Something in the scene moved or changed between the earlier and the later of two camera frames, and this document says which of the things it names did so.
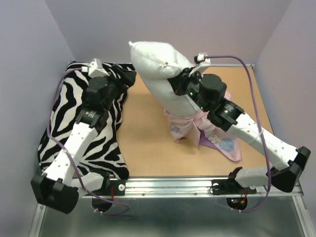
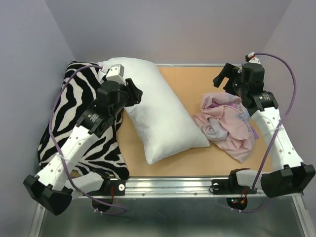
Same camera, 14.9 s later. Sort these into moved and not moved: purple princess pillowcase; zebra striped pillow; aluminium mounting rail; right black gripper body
Moved: purple princess pillowcase; right black gripper body
Not moved: aluminium mounting rail; zebra striped pillow
